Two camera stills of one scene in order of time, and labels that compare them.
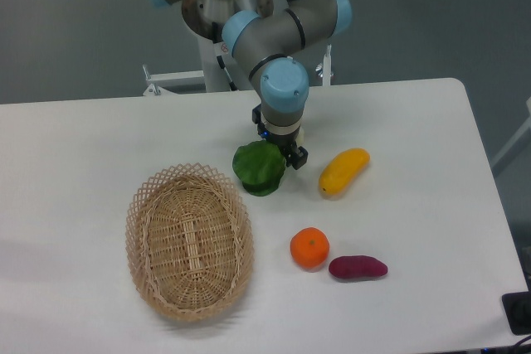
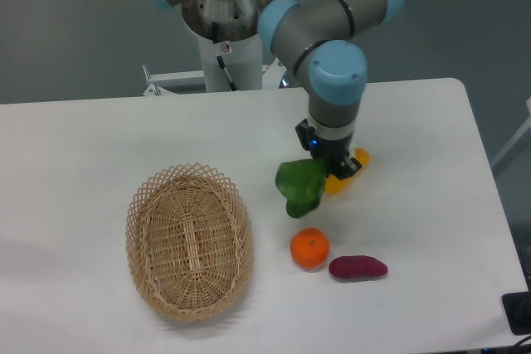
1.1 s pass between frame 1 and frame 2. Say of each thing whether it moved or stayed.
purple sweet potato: stayed
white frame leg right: stayed
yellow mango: stayed
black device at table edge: stayed
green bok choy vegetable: moved
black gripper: moved
